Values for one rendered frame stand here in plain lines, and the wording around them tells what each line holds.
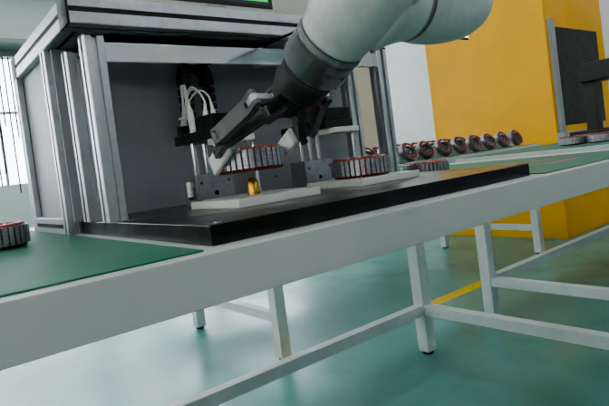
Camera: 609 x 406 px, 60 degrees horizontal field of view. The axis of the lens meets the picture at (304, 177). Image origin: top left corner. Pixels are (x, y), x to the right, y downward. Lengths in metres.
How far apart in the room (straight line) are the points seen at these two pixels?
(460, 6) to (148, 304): 0.50
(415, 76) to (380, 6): 6.88
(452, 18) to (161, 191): 0.62
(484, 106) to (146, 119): 3.85
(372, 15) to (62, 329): 0.42
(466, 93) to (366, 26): 4.15
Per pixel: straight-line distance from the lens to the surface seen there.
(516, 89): 4.51
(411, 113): 7.51
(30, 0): 7.69
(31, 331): 0.47
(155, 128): 1.05
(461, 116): 4.77
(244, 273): 0.53
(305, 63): 0.66
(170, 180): 1.05
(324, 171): 1.09
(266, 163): 0.79
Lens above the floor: 0.82
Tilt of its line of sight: 2 degrees down
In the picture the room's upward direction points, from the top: 7 degrees counter-clockwise
